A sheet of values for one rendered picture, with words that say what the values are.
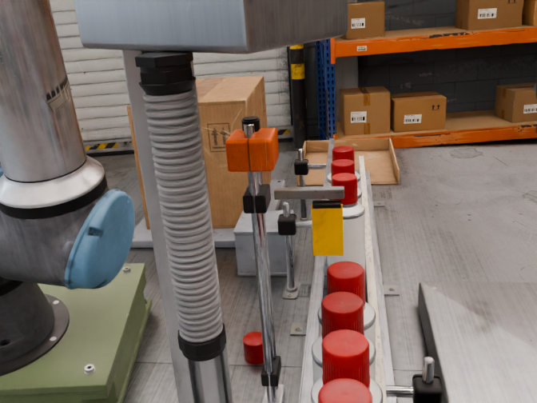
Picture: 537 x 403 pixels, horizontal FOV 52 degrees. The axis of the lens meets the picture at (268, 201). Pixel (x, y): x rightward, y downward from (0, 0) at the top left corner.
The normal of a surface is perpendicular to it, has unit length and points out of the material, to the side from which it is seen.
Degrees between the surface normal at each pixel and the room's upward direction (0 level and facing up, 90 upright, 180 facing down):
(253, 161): 90
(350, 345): 3
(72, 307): 4
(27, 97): 99
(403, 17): 90
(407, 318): 0
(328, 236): 90
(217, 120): 90
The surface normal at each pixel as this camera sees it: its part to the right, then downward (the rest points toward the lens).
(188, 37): -0.68, 0.31
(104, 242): 0.97, 0.19
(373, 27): 0.05, 0.36
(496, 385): -0.07, -0.93
